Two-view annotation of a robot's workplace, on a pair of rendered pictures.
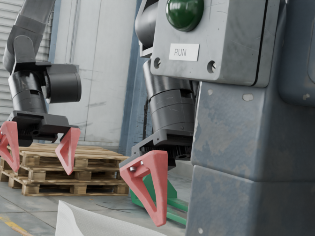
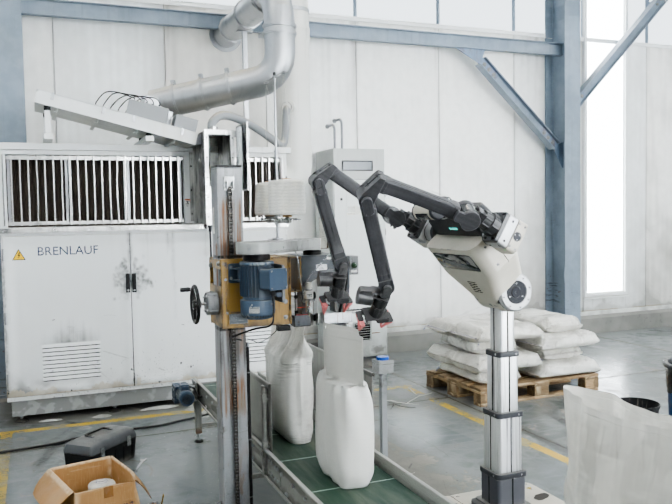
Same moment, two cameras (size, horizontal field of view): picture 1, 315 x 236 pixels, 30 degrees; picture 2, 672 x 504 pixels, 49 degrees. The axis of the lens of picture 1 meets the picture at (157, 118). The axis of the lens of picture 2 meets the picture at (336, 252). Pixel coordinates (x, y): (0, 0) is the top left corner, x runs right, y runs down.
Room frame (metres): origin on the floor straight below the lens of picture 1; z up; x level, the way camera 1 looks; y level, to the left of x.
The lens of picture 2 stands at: (3.87, 0.78, 1.53)
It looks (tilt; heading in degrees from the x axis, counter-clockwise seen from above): 3 degrees down; 194
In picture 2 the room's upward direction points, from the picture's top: 1 degrees counter-clockwise
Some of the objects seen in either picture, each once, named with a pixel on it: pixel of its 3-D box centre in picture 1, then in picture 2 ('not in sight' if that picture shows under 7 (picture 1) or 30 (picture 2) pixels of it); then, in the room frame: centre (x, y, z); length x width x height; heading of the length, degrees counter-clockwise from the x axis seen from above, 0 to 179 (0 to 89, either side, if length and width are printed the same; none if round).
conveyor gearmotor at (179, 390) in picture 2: not in sight; (186, 393); (-0.62, -1.42, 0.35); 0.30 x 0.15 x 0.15; 36
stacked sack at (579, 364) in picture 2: not in sight; (556, 365); (-2.66, 1.03, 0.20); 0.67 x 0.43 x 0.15; 126
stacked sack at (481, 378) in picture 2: not in sight; (478, 368); (-2.41, 0.39, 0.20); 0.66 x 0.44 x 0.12; 36
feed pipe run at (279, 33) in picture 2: not in sight; (239, 71); (-2.23, -1.62, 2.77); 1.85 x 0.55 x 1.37; 36
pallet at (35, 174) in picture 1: (66, 168); not in sight; (6.43, 0.92, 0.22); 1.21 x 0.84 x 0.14; 126
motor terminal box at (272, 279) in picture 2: not in sight; (273, 281); (0.89, -0.26, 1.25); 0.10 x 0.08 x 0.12; 151
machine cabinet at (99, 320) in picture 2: not in sight; (145, 273); (-1.88, -2.38, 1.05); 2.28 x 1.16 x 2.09; 126
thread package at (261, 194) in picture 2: not in sight; (269, 198); (0.54, -0.39, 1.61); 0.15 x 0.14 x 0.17; 36
